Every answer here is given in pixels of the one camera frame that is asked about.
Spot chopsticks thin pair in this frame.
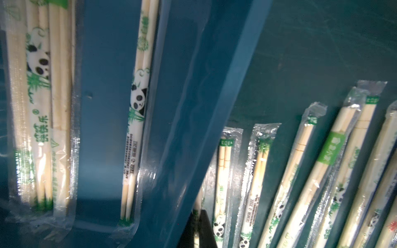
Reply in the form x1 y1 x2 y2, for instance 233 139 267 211
192 186 205 248

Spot chopsticks green label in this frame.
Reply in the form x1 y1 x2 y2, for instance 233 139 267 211
337 101 397 248

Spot chopsticks plain pair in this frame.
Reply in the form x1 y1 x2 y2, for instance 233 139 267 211
233 123 281 248

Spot chopsticks panda print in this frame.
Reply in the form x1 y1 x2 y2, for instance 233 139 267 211
306 80 387 248

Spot chopsticks panda sleeve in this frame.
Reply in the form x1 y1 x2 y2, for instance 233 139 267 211
120 0 160 223

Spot clear plastic storage box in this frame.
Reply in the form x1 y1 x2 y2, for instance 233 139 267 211
1 1 272 248

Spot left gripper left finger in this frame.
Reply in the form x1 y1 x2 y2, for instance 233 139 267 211
177 214 194 248

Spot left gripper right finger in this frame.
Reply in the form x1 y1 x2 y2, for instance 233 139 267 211
199 210 217 248

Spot chopsticks green tip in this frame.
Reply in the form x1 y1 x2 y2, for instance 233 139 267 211
277 87 369 248

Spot chopsticks bundle in box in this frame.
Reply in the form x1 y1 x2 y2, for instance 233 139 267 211
1 1 80 221

